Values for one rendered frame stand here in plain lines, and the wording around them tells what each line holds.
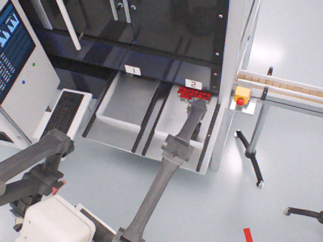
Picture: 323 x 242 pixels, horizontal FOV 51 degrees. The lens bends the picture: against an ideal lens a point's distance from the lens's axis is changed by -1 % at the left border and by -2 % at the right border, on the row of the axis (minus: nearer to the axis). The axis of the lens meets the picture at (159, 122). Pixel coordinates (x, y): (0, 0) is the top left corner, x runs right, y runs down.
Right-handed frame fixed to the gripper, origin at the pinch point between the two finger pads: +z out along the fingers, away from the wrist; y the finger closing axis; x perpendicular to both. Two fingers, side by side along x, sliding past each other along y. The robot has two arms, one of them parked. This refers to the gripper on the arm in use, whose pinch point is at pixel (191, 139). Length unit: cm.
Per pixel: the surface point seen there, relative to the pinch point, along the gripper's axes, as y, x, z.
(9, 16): 1, 90, -53
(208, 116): 16.9, -4.2, -0.9
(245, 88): 26.8, -19.1, -17.7
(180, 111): 15.7, 10.8, -0.6
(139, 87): 23.9, 38.3, -1.7
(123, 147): -13.4, 32.3, 4.4
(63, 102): 6, 80, 7
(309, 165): 64, -78, 80
